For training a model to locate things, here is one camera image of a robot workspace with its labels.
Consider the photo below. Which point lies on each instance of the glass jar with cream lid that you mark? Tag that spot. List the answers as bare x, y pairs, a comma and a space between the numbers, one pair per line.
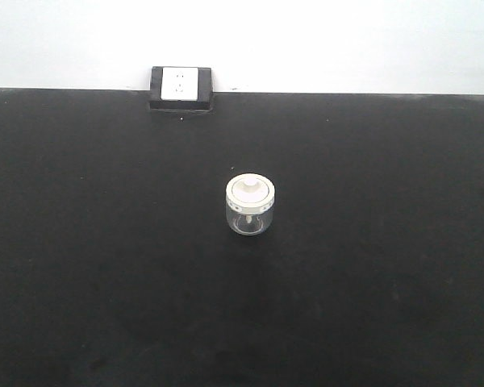
250, 199

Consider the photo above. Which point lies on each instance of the white socket in black box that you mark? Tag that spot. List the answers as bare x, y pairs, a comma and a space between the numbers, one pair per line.
180, 89

